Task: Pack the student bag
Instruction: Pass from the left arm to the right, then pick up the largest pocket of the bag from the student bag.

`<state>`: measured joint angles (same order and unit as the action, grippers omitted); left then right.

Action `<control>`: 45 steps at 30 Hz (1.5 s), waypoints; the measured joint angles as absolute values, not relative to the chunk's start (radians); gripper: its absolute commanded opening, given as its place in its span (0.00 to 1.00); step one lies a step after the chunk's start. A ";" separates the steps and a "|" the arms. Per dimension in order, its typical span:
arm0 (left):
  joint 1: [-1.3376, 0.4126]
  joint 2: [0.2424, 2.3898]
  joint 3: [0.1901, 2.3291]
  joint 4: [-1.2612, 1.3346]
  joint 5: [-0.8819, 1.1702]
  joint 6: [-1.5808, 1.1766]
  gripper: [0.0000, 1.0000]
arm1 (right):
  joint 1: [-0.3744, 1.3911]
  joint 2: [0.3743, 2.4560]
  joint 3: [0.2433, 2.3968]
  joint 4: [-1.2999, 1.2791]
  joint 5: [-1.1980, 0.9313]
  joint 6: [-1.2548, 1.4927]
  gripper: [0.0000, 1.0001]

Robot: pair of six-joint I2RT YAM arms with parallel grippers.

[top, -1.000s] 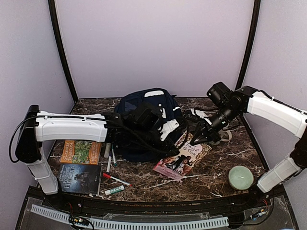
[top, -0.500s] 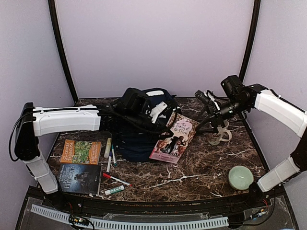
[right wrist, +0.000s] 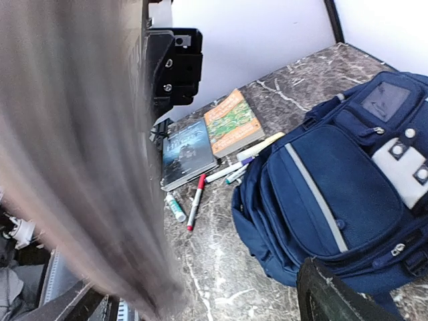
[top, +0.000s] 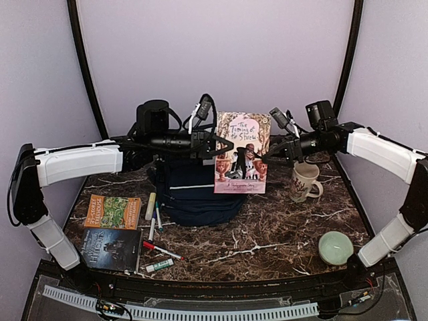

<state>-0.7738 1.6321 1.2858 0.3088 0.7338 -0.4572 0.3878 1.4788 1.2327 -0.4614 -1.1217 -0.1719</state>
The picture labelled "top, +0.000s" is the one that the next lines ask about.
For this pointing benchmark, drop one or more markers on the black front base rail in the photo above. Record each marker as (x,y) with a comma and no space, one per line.
(378,294)

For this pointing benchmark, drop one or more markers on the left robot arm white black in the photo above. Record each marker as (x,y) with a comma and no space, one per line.
(149,136)

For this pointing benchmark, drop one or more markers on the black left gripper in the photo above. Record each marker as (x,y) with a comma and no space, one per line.
(203,152)

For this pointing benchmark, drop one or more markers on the teal capped white marker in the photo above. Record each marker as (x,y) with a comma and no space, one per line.
(158,217)

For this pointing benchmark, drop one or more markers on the purple capped white marker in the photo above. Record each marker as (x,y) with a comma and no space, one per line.
(151,231)

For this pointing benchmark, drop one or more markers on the white slotted cable duct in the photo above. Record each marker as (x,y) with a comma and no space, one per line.
(165,309)

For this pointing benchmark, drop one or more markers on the pale green ceramic bowl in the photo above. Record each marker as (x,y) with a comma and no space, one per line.
(335,248)

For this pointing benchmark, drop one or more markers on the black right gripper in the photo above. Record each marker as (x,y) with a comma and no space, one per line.
(291,148)

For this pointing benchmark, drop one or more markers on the orange Treehouse book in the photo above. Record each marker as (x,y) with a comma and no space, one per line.
(113,212)

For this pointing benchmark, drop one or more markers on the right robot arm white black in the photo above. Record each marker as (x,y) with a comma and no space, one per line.
(329,135)

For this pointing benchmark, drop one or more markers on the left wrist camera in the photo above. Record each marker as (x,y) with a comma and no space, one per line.
(200,112)

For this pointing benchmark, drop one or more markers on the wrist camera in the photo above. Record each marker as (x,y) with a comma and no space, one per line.
(200,112)
(285,121)

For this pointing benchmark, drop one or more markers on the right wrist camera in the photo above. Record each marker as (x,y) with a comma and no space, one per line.
(285,121)

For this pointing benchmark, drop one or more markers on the yellow highlighter pen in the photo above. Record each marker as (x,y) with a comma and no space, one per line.
(150,206)

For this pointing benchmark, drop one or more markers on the navy blue student backpack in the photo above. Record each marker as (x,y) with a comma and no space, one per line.
(185,189)

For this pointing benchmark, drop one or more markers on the right black frame post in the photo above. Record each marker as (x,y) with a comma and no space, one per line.
(349,55)

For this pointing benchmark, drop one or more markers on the pink Taming of Shrew book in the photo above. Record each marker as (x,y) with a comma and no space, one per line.
(243,171)

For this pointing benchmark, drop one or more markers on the dark Wuthering Heights book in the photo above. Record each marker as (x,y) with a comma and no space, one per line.
(116,250)

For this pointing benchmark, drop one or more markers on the left black frame post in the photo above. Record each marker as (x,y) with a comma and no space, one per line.
(85,68)

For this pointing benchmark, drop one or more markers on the green white glue stick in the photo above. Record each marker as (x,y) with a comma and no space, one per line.
(159,266)

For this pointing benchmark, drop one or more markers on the red capped white marker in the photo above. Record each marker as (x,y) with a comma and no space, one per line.
(165,251)

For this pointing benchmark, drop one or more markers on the cream floral ceramic mug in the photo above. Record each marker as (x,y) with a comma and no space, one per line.
(304,182)

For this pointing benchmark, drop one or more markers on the black frame post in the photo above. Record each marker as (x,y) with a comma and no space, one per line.
(349,55)
(85,68)

